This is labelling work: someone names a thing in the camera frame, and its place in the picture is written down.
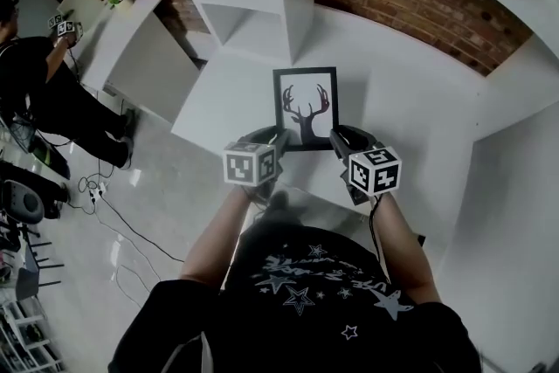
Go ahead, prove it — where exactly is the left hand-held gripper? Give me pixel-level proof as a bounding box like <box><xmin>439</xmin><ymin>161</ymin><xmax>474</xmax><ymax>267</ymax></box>
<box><xmin>223</xmin><ymin>126</ymin><xmax>293</xmax><ymax>206</ymax></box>

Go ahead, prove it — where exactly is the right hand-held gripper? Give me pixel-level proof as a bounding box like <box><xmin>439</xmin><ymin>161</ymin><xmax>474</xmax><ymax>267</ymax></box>
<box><xmin>328</xmin><ymin>124</ymin><xmax>403</xmax><ymax>207</ymax></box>

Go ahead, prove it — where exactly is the black deer picture frame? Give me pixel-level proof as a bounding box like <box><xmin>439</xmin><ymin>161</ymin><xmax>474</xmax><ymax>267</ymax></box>
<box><xmin>272</xmin><ymin>66</ymin><xmax>341</xmax><ymax>153</ymax></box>

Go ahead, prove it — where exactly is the person's left forearm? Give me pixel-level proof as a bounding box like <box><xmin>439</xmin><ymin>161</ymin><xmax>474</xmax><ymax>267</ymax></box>
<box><xmin>180</xmin><ymin>185</ymin><xmax>259</xmax><ymax>290</ymax></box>

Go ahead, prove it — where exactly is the person's right forearm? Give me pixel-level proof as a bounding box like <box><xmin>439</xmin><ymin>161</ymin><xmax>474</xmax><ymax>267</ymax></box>
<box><xmin>370</xmin><ymin>190</ymin><xmax>443</xmax><ymax>307</ymax></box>

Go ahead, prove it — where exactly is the white low cabinet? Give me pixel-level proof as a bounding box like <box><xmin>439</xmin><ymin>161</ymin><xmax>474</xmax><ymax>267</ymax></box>
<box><xmin>56</xmin><ymin>0</ymin><xmax>207</xmax><ymax>124</ymax></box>

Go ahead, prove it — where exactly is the black star print shirt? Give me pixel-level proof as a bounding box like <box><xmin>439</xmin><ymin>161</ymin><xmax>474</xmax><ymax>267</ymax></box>
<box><xmin>107</xmin><ymin>190</ymin><xmax>482</xmax><ymax>373</ymax></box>

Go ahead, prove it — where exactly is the white power strip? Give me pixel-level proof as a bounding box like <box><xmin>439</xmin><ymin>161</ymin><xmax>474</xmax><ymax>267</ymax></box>
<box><xmin>86</xmin><ymin>182</ymin><xmax>108</xmax><ymax>204</ymax></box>

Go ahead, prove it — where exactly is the black office chair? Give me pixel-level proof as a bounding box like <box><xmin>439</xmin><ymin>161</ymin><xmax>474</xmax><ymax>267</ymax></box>
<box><xmin>0</xmin><ymin>161</ymin><xmax>71</xmax><ymax>289</ymax></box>

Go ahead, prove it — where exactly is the white storage rack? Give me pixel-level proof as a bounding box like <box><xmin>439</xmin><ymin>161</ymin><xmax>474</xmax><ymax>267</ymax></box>
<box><xmin>0</xmin><ymin>296</ymin><xmax>66</xmax><ymax>373</ymax></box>

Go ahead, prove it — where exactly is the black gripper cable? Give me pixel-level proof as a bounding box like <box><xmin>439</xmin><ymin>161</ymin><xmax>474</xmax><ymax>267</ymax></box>
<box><xmin>368</xmin><ymin>194</ymin><xmax>392</xmax><ymax>283</ymax></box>

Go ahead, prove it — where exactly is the black floor cable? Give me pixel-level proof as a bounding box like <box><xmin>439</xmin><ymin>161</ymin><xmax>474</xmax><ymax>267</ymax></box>
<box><xmin>77</xmin><ymin>172</ymin><xmax>187</xmax><ymax>266</ymax></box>

